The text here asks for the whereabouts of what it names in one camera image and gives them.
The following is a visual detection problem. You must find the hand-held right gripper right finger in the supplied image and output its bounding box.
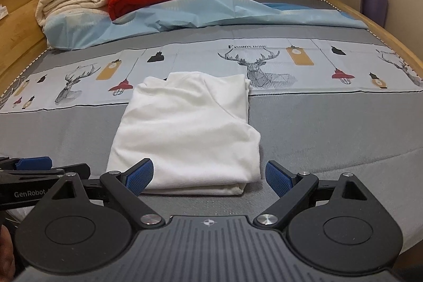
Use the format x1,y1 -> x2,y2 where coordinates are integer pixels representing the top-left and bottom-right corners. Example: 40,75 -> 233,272
253,160 -> 369,230

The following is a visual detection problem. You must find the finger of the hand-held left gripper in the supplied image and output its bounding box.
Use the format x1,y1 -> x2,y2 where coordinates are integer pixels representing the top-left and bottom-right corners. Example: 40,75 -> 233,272
0,156 -> 53,172
0,163 -> 91,182

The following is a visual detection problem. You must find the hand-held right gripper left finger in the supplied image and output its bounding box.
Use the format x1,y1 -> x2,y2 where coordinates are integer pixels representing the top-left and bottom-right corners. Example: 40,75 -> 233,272
49,158 -> 166,230

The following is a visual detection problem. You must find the white garment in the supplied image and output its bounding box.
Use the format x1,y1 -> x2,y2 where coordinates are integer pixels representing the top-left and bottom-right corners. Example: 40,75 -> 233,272
106,71 -> 261,196

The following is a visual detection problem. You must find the person's left hand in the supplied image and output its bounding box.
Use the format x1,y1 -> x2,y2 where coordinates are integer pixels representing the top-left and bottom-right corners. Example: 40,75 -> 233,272
0,225 -> 16,276

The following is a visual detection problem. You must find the wooden headboard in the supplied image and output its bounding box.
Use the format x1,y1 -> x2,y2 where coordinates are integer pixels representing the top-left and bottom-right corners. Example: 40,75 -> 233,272
0,0 -> 57,78

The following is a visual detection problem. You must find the cream folded blanket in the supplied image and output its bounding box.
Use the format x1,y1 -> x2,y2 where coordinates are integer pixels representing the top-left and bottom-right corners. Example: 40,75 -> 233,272
35,0 -> 116,31

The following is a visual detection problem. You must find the light blue duvet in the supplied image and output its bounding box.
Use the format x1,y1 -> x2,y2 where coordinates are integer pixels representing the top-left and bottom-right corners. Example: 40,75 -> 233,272
43,0 -> 369,49

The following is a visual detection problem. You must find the purple bag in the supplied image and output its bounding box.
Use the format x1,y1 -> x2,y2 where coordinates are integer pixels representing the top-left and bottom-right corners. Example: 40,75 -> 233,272
361,0 -> 389,28

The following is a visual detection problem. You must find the wooden bed frame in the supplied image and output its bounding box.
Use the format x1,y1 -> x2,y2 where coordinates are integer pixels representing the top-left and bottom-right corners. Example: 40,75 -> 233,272
325,0 -> 423,78

